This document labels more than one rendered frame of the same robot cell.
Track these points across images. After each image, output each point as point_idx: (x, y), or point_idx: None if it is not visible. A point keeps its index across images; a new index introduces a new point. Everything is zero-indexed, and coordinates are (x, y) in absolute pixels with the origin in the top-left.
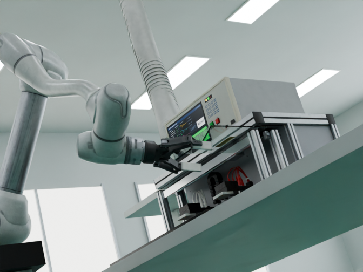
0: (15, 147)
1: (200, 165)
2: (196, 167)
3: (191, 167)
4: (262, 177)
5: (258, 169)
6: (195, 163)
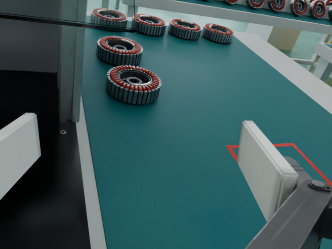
0: None
1: (36, 125)
2: (27, 150)
3: (14, 167)
4: (66, 62)
5: (62, 38)
6: (19, 124)
